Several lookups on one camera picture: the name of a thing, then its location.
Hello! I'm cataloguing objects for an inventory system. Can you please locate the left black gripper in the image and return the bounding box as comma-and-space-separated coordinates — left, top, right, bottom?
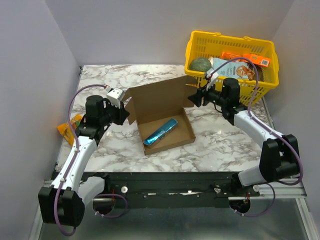
100, 99, 131, 126

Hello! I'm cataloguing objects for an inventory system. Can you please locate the blue small packet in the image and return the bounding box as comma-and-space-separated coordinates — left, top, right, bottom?
143, 118, 178, 147

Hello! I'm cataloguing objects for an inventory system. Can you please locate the brown cardboard box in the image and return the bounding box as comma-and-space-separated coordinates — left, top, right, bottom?
123, 75, 198, 155

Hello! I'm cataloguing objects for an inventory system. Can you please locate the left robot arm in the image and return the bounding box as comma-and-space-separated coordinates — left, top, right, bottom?
38, 88, 129, 227

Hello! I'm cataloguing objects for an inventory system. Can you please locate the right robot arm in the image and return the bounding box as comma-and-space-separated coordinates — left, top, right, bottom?
188, 78, 301, 196

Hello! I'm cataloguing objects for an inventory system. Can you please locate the orange snack box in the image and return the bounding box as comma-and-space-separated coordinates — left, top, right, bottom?
220, 51, 241, 61

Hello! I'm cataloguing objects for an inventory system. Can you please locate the green round melon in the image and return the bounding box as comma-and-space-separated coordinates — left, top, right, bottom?
188, 57, 213, 72

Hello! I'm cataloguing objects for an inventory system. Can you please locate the light blue chips bag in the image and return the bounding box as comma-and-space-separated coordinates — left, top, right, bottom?
216, 60, 255, 79

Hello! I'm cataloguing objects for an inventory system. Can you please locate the orange candy bag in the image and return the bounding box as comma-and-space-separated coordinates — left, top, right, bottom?
57, 114, 83, 146

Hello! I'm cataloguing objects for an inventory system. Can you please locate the yellow plastic basket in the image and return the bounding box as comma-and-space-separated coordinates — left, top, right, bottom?
184, 30, 279, 105

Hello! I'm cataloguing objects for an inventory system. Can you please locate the orange juice carton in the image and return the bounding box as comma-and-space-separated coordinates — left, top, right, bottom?
243, 53, 271, 67

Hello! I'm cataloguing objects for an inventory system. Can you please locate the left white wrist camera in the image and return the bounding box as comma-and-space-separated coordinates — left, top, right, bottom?
106, 88, 125, 106

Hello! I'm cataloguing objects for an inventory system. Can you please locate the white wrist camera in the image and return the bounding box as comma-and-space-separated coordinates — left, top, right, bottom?
106, 88, 125, 106
204, 68, 219, 91

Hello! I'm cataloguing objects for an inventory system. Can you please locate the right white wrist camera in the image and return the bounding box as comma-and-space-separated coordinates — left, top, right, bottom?
204, 68, 219, 91

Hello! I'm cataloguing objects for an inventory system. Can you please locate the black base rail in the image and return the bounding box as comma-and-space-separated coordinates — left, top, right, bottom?
81, 172, 260, 209

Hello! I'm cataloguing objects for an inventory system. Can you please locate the aluminium frame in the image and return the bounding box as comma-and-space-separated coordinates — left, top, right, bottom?
28, 174, 320, 240

